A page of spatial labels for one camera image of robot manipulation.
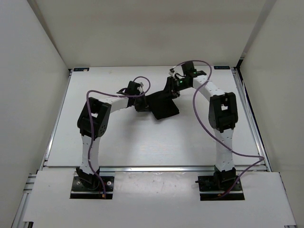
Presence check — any right blue corner label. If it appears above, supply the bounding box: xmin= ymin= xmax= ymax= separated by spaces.
xmin=214 ymin=66 xmax=230 ymax=70

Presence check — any purple cable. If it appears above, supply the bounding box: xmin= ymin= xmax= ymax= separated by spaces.
xmin=85 ymin=76 xmax=152 ymax=198
xmin=172 ymin=59 xmax=266 ymax=197

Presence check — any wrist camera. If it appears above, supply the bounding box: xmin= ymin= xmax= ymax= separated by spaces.
xmin=124 ymin=81 xmax=143 ymax=96
xmin=169 ymin=61 xmax=197 ymax=77

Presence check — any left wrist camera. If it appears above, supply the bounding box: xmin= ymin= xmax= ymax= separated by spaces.
xmin=124 ymin=81 xmax=143 ymax=96

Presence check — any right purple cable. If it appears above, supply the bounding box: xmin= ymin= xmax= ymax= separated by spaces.
xmin=172 ymin=59 xmax=266 ymax=197

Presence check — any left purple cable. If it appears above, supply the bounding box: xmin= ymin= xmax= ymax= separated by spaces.
xmin=85 ymin=76 xmax=152 ymax=198

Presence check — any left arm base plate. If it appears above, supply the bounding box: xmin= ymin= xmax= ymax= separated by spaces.
xmin=70 ymin=175 xmax=114 ymax=200

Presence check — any aluminium table frame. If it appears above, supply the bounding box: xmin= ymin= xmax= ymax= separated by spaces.
xmin=10 ymin=57 xmax=297 ymax=228

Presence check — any left blue corner label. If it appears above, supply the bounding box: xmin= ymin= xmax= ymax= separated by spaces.
xmin=73 ymin=67 xmax=89 ymax=72

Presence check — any black skirt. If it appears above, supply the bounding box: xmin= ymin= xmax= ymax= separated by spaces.
xmin=146 ymin=90 xmax=180 ymax=120

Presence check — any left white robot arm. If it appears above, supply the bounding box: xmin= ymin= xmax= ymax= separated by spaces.
xmin=76 ymin=95 xmax=148 ymax=191

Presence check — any white front board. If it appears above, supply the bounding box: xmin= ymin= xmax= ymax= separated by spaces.
xmin=24 ymin=170 xmax=295 ymax=228

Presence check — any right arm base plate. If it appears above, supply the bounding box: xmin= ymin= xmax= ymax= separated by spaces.
xmin=195 ymin=168 xmax=245 ymax=201

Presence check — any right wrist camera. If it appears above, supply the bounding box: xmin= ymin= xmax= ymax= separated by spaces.
xmin=169 ymin=61 xmax=197 ymax=77

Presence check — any blue corner label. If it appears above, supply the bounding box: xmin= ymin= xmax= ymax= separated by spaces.
xmin=73 ymin=67 xmax=89 ymax=72
xmin=214 ymin=66 xmax=230 ymax=70

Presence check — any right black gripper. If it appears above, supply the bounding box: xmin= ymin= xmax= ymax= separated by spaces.
xmin=159 ymin=76 xmax=191 ymax=101

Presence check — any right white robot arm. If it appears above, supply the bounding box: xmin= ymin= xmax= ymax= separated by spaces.
xmin=165 ymin=69 xmax=238 ymax=190

